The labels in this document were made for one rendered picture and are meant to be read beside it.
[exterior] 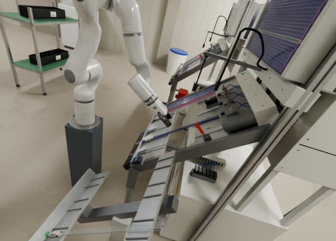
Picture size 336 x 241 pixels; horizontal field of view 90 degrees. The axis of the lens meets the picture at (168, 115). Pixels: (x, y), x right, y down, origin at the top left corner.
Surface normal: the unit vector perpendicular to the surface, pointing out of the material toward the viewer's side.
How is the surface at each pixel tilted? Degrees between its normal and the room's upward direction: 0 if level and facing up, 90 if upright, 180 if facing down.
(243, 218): 90
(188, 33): 90
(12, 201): 0
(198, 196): 0
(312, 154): 90
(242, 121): 90
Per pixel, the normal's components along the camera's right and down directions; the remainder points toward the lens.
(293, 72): -0.18, 0.51
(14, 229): 0.24, -0.81
